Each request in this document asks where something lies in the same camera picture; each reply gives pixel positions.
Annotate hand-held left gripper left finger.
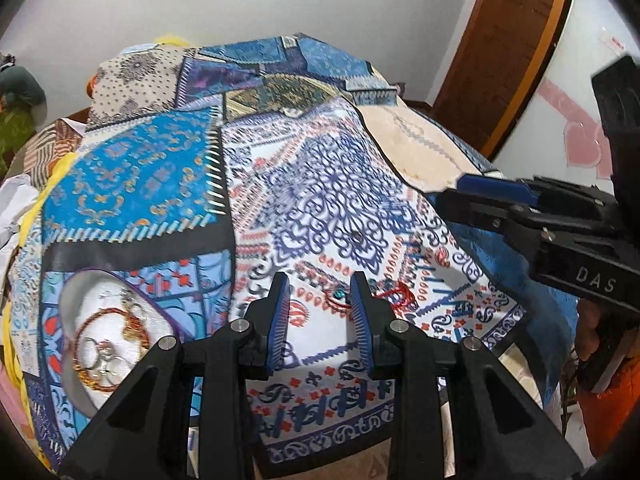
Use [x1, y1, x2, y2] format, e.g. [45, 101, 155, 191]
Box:
[57, 271, 292, 480]

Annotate silver rings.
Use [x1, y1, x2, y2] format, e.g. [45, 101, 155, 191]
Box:
[80, 337, 132, 378]

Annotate yellow cloth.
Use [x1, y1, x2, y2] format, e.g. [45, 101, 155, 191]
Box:
[2, 152, 78, 376]

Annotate red string bracelet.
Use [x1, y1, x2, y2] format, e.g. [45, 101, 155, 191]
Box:
[377, 280, 418, 311]

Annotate orange beaded bracelet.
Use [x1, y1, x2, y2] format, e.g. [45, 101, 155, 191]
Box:
[72, 310, 153, 393]

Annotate white tray purple rim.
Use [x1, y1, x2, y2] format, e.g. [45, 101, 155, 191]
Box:
[56, 269, 184, 418]

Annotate orange striped cloth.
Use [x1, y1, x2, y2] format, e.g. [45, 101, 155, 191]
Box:
[22, 117, 90, 183]

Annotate white sliding wardrobe door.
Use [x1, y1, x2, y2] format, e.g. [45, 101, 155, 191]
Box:
[492, 0, 640, 196]

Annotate gold chain necklace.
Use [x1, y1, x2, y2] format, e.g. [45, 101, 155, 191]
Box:
[120, 292, 151, 353]

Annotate patchwork patterned blanket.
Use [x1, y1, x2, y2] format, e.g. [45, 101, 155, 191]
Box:
[7, 34, 568, 480]

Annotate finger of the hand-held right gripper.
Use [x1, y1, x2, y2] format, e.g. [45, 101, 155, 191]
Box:
[456, 172, 543, 207]
[438, 188, 546, 251]

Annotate brown wooden door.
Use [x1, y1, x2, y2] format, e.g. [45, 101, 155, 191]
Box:
[431, 0, 578, 157]

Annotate white cloth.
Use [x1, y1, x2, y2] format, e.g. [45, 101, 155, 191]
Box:
[0, 174, 43, 286]

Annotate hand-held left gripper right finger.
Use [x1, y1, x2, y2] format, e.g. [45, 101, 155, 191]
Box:
[349, 271, 586, 480]

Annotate person's right hand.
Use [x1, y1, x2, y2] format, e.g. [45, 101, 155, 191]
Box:
[574, 299, 612, 392]

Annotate pink heart sticker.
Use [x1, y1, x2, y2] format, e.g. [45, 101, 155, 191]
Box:
[539, 79, 617, 172]

